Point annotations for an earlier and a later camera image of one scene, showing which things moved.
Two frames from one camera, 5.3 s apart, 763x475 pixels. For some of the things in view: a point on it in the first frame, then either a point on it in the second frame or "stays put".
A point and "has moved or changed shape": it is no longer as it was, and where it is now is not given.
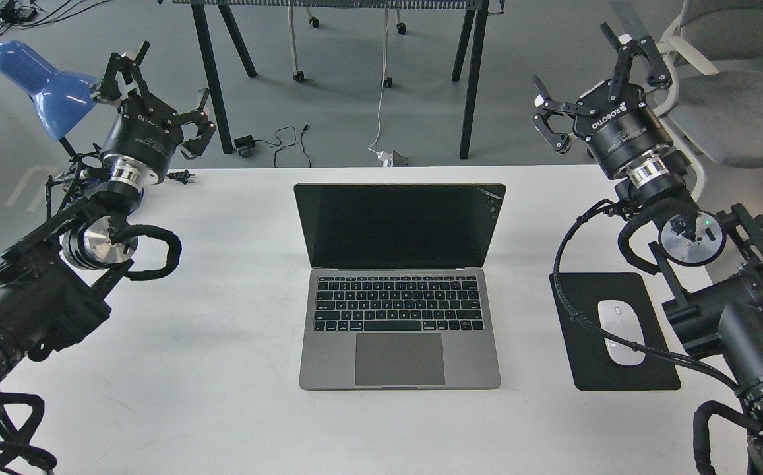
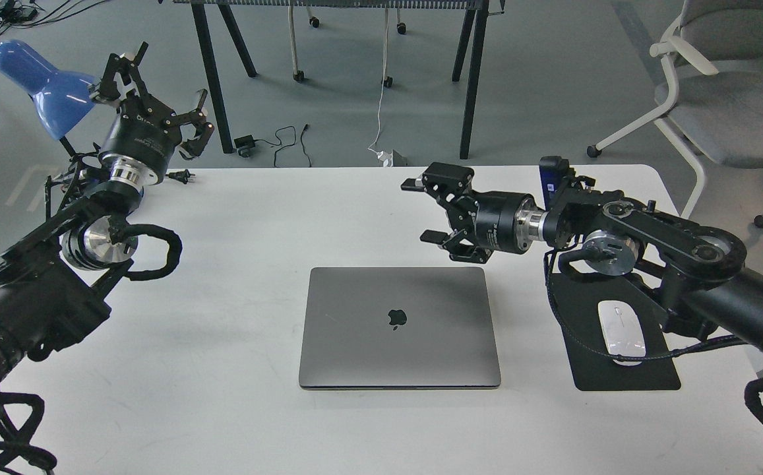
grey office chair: [735, 66] stays put
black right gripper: [615, 119] → [508, 222]
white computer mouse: [620, 317] stays put
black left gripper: [146, 133] stays put
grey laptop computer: [397, 297] has moved or changed shape
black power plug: [182, 176] stays put
